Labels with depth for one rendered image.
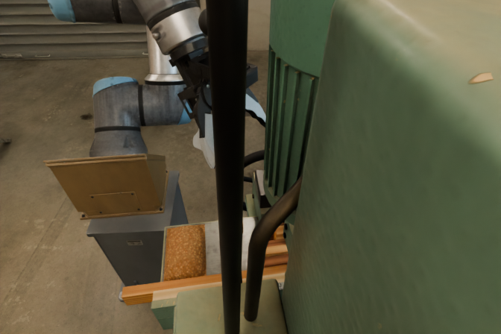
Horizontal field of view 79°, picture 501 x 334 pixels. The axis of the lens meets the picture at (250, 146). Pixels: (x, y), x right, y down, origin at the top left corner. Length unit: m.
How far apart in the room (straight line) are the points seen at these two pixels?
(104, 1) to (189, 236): 0.50
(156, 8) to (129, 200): 0.83
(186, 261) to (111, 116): 0.60
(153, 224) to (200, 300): 0.99
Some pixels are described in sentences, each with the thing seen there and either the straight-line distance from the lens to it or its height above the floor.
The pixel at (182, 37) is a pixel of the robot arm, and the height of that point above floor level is 1.35.
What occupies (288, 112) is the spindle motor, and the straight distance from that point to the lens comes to 0.31.
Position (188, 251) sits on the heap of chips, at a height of 0.94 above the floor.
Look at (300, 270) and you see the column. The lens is 0.18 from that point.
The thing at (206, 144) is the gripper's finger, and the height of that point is 1.21.
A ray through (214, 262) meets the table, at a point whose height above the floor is 0.90.
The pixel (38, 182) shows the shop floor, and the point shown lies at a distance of 2.49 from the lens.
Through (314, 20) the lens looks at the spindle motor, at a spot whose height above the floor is 1.46.
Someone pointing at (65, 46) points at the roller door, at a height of 0.13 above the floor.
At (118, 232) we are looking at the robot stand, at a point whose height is 0.55.
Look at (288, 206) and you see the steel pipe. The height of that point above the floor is 1.41.
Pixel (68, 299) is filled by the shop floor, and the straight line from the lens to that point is 1.87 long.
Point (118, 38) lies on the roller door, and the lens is 3.73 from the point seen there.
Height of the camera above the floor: 1.54
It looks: 42 degrees down
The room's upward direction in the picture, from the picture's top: straight up
